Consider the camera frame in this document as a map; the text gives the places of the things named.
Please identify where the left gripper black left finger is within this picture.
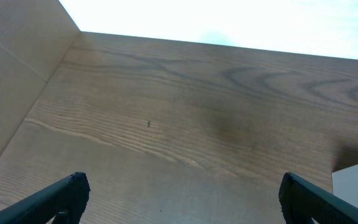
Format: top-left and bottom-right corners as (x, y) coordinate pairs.
(0, 172), (90, 224)

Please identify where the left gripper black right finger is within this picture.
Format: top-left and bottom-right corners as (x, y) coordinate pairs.
(278, 172), (358, 224)

